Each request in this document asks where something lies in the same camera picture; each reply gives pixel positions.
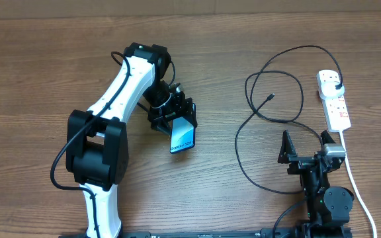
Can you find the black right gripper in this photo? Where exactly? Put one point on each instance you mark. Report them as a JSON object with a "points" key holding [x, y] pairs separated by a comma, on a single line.
{"points": [[287, 156]]}

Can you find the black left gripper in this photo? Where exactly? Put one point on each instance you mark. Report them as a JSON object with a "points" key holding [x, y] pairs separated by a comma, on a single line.
{"points": [[179, 106]]}

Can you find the Galaxy S24 smartphone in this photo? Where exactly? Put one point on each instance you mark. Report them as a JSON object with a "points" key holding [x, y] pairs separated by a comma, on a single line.
{"points": [[182, 135]]}

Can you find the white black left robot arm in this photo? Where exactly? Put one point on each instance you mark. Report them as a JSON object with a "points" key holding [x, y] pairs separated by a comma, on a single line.
{"points": [[97, 145]]}

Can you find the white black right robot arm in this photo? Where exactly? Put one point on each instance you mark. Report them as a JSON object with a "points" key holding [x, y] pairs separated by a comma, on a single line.
{"points": [[328, 206]]}

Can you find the white charger adapter plug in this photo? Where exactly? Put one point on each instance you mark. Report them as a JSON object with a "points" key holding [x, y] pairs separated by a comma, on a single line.
{"points": [[330, 90]]}

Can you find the white power strip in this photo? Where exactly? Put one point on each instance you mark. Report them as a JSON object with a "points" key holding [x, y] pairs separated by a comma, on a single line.
{"points": [[335, 110]]}

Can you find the brown cardboard backdrop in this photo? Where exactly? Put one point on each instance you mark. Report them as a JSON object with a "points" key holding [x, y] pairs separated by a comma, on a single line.
{"points": [[46, 9]]}

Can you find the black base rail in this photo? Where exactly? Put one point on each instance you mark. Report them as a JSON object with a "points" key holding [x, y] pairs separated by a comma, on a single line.
{"points": [[263, 233]]}

